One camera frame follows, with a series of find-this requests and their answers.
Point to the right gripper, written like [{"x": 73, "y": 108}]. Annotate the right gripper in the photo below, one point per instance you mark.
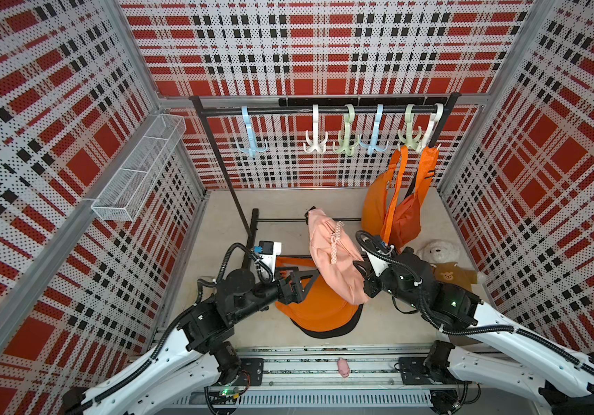
[{"x": 369, "y": 277}]

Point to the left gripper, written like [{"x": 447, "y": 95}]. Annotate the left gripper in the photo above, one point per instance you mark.
[{"x": 301, "y": 291}]

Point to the pink bag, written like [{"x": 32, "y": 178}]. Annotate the pink bag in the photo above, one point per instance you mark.
[{"x": 334, "y": 253}]

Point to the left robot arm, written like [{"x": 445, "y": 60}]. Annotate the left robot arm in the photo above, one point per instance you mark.
[{"x": 194, "y": 352}]

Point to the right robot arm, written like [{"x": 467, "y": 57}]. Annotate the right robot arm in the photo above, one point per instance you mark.
[{"x": 532, "y": 367}]

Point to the orange bag with black trim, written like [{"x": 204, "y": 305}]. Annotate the orange bag with black trim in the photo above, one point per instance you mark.
[{"x": 334, "y": 304}]

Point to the white hook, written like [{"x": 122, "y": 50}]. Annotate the white hook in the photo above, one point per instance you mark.
[
  {"x": 313, "y": 143},
  {"x": 434, "y": 119}
]

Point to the light blue hook far left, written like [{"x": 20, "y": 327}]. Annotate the light blue hook far left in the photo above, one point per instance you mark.
[{"x": 253, "y": 147}]

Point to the green hook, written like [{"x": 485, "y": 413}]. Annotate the green hook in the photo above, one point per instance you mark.
[
  {"x": 407, "y": 136},
  {"x": 345, "y": 145}
]

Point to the white teddy bear brown shirt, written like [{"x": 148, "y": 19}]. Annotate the white teddy bear brown shirt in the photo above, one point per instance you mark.
[{"x": 443, "y": 256}]

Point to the black garment rack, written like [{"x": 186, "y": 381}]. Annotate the black garment rack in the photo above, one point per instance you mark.
[{"x": 216, "y": 125}]

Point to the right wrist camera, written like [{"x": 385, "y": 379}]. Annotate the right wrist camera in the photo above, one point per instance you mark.
[{"x": 378, "y": 252}]

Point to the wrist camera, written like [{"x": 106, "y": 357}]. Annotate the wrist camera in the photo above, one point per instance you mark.
[
  {"x": 378, "y": 252},
  {"x": 268, "y": 252}
]

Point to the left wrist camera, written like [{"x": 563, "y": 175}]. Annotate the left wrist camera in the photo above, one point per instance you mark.
[{"x": 268, "y": 252}]

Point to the small pink object on rail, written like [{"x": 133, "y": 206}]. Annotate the small pink object on rail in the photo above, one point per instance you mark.
[{"x": 343, "y": 367}]

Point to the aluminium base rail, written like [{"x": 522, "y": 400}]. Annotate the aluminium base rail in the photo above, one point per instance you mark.
[{"x": 382, "y": 379}]

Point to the black wall hook strip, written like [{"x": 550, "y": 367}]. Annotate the black wall hook strip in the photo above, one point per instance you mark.
[{"x": 357, "y": 101}]

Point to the white wire mesh basket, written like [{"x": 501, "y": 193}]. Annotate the white wire mesh basket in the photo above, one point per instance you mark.
[{"x": 151, "y": 149}]

